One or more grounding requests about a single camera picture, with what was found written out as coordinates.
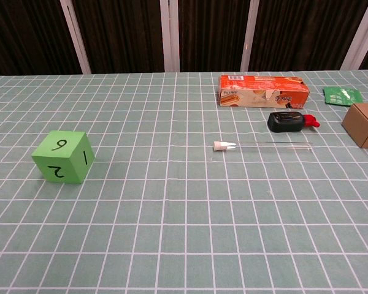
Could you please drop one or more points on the green foam cube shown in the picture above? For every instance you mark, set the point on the green foam cube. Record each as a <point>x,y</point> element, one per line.
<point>68,156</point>

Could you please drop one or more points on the green checkered tablecloth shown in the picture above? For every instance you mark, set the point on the green checkered tablecloth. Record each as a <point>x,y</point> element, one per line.
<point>184,199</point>

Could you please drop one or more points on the orange snack box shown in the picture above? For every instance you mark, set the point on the orange snack box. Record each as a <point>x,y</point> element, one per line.
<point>260,91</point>

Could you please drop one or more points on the black and red device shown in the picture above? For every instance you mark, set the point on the black and red device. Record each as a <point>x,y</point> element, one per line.
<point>286,122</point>

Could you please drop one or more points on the green foil packet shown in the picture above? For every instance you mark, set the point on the green foil packet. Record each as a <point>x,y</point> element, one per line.
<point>342,95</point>

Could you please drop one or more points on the brown cardboard box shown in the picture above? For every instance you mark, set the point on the brown cardboard box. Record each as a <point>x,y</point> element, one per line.
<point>364,124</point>

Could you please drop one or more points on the white folding screen frame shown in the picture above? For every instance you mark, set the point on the white folding screen frame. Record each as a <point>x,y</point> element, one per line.
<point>170,36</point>

